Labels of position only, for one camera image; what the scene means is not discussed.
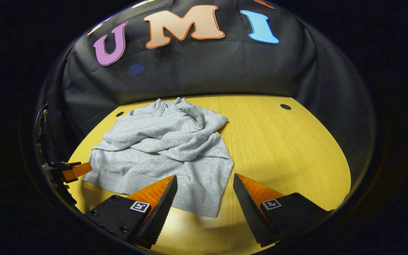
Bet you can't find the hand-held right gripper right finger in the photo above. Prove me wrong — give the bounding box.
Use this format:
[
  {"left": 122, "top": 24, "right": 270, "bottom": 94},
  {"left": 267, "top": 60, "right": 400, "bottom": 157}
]
[{"left": 233, "top": 173, "right": 335, "bottom": 247}]

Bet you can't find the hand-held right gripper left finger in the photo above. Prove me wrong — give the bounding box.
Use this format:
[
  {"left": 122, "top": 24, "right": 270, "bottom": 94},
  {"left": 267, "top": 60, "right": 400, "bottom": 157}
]
[{"left": 85, "top": 175, "right": 179, "bottom": 249}]

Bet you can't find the grey zip-neck sweatshirt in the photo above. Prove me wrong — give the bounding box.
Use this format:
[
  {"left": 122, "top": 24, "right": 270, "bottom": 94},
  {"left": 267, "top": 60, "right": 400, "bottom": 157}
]
[{"left": 83, "top": 97, "right": 234, "bottom": 218}]

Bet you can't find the black backdrop cloth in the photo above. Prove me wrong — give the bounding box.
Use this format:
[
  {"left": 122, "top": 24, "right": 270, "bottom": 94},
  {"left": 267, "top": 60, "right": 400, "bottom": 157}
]
[{"left": 34, "top": 0, "right": 376, "bottom": 213}]

